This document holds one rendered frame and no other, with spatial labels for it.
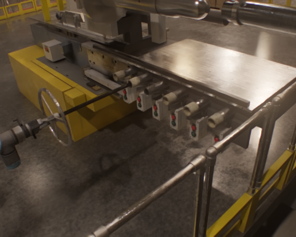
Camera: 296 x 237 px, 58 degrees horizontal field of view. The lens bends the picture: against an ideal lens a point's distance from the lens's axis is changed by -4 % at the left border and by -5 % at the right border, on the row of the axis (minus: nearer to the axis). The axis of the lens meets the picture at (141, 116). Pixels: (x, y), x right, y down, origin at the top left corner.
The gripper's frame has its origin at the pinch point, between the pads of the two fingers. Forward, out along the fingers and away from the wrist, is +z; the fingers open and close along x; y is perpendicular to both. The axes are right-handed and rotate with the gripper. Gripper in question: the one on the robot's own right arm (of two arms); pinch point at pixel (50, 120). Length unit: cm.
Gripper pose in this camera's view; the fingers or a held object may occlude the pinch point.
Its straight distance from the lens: 168.5
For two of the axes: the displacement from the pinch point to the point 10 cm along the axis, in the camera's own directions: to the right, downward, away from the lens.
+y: 5.3, 8.4, -1.1
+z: 7.6, -4.0, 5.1
